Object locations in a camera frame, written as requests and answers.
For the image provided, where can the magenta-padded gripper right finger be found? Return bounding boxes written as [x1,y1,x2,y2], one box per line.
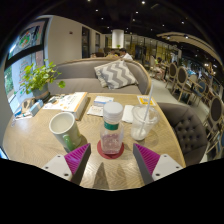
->
[132,143,184,185]

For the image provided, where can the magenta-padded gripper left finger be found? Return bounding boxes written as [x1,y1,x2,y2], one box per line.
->
[42,143,92,185]

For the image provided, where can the clear white-capped water bottle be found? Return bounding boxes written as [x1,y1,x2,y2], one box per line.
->
[99,101,125,155]

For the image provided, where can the flat round red coaster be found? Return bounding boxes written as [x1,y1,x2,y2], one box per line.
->
[96,139,125,160]

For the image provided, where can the white and green mug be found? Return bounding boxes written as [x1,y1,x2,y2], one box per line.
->
[48,111,82,152]

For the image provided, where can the clear plastic cup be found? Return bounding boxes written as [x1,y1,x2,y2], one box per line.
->
[129,104,160,141]

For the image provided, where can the grey tufted armchair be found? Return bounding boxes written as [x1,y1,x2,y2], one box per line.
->
[157,102,209,167]

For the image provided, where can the white printed booklet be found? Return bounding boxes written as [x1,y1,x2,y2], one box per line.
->
[87,104,105,117]

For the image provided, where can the white cardboard box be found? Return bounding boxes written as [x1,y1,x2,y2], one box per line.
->
[43,91,89,120]

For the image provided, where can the yellow square card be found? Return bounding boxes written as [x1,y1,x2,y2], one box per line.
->
[136,95,157,107]

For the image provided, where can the blue-white tissue pack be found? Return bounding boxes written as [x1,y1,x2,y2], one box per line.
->
[29,99,44,117]

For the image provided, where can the white drinking straw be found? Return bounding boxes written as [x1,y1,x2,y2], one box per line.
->
[139,82,154,136]

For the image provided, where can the small white tissue pack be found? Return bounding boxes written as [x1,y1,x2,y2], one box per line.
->
[93,95,114,108]

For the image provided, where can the grey curved sofa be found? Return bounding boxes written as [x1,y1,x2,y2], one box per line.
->
[48,57,152,95]

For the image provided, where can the group of dining chairs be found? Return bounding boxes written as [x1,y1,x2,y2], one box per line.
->
[164,61,224,158]

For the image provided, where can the green potted plant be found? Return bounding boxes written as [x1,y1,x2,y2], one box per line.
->
[22,59,67,101]

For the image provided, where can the person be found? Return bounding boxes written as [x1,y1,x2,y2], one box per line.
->
[106,48,120,59]
[118,47,134,62]
[153,57,166,80]

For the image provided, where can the grey zigzag pillow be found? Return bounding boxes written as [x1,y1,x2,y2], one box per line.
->
[93,59,139,90]

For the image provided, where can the white round column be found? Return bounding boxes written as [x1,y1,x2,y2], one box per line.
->
[111,29,125,49]

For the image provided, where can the group of ceiling lights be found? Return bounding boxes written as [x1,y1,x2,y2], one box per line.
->
[86,0,208,41]

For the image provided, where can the framed wall picture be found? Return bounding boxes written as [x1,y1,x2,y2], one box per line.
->
[8,19,49,58]

